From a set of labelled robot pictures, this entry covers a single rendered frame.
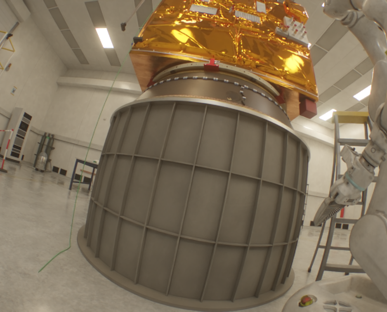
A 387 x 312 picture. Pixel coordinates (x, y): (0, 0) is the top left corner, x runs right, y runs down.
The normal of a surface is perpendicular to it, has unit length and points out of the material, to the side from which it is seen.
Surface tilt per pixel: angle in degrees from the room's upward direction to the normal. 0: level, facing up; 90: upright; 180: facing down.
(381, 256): 89
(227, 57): 123
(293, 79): 133
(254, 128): 90
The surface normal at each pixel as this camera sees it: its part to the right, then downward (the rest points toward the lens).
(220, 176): 0.07, -0.21
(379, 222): -0.87, -0.47
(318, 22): -0.20, 0.96
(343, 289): 0.14, -0.54
